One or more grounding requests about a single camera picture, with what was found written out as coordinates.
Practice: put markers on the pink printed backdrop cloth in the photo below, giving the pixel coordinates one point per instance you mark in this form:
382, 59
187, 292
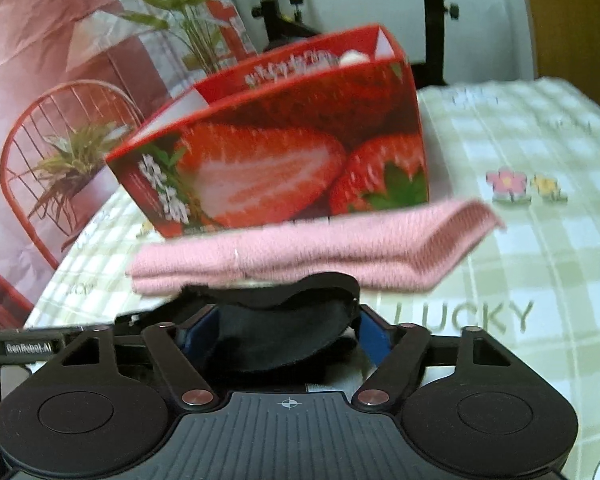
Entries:
55, 60

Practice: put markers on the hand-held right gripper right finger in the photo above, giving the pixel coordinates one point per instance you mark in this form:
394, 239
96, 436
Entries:
373, 335

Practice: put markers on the pink knitted cloth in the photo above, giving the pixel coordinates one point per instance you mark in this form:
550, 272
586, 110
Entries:
330, 250

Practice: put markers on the black eye mask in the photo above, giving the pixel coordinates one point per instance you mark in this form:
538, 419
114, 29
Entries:
275, 327

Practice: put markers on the white grey soft cloth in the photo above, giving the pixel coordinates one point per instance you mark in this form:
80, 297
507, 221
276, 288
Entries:
354, 57

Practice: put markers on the black exercise bike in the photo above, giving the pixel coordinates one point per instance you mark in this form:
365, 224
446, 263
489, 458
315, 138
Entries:
435, 20

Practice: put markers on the red strawberry print cardboard box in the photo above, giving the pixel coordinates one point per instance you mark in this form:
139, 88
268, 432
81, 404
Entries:
280, 160

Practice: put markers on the wooden door panel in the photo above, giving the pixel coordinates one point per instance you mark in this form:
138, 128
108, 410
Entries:
575, 20

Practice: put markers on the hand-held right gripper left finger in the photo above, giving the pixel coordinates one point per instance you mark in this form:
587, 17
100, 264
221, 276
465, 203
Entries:
196, 335

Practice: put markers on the green checked printed tablecloth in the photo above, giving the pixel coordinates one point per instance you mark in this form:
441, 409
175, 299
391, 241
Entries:
530, 260

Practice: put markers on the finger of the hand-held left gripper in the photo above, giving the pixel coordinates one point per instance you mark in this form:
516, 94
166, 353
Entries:
140, 319

